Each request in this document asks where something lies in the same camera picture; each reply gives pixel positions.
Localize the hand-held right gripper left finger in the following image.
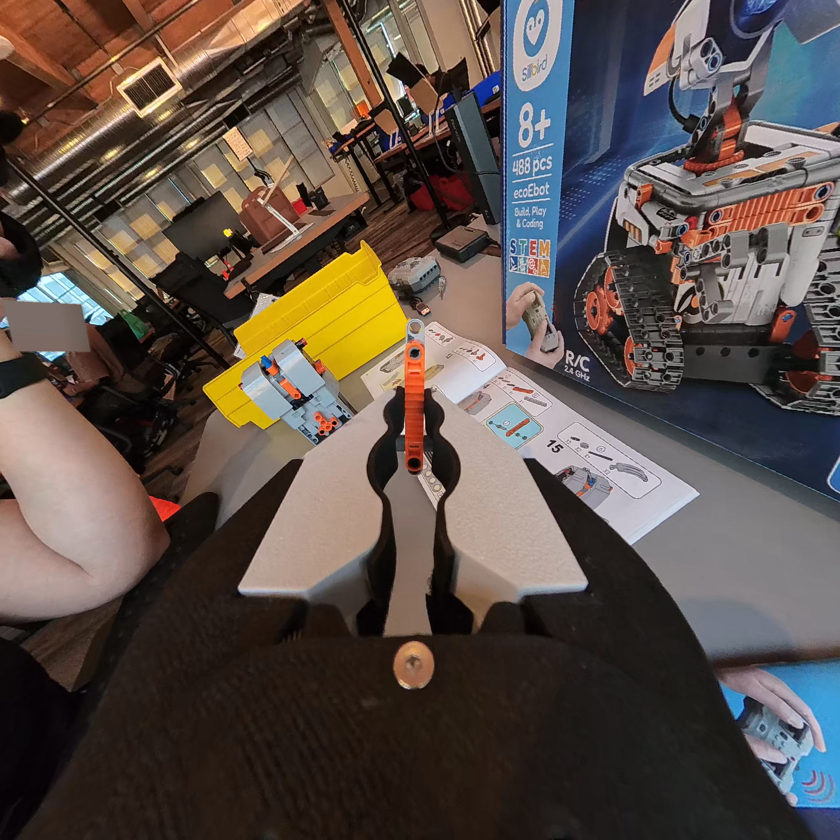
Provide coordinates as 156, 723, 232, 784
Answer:
238, 386, 403, 636

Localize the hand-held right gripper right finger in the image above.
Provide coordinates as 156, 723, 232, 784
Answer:
427, 387, 589, 636

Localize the grey toy robot assembly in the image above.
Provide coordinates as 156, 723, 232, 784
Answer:
238, 338, 355, 446

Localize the orange and grey toy beam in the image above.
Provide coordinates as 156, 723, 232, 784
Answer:
402, 318, 429, 475

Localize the person's left forearm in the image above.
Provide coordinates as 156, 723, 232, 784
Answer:
0, 377, 170, 624

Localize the grey desk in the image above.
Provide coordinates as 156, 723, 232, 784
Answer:
177, 226, 840, 664

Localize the brown office desk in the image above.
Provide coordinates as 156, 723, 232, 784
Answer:
223, 192, 371, 299

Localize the white instruction booklet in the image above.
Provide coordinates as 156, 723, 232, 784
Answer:
360, 322, 700, 546

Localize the black pole stand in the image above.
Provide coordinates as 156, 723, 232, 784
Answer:
0, 154, 232, 371
340, 0, 460, 244

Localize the black wrist watch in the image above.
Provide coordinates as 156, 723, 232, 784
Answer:
0, 352, 50, 401

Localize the black office chair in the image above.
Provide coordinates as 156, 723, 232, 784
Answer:
151, 252, 245, 357

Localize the black computer monitor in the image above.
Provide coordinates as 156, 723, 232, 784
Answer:
162, 192, 253, 260

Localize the yellow plastic bin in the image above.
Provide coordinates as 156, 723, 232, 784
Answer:
202, 240, 408, 431

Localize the white air vent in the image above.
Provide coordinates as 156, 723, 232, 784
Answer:
117, 58, 185, 119

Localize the brown bag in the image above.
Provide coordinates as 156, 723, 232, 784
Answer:
239, 185, 296, 247

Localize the grey toy battery box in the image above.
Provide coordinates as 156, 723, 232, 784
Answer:
387, 256, 441, 290

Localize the black power adapter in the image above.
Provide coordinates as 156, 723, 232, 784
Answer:
435, 226, 490, 262

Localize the red fabric bag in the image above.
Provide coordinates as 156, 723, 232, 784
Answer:
406, 174, 475, 212

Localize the dark computer tower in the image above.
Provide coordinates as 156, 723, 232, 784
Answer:
445, 92, 503, 227

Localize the wooden document stand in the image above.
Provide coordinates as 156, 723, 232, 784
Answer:
386, 52, 471, 112

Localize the blue robot kit box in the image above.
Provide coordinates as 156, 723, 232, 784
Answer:
500, 0, 840, 503

